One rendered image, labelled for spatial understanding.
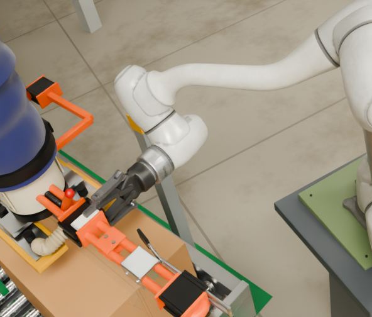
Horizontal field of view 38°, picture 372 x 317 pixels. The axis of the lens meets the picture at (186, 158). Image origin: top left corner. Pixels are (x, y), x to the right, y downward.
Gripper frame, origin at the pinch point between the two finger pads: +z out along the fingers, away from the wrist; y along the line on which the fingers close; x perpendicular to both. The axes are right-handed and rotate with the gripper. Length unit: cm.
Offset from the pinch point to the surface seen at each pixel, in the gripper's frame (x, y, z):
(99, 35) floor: 259, 125, -165
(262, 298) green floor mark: 8, 124, -57
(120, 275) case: 3.4, 29.3, -2.1
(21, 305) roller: 56, 71, 20
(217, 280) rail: -1, 65, -31
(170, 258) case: -4.2, 30.1, -15.2
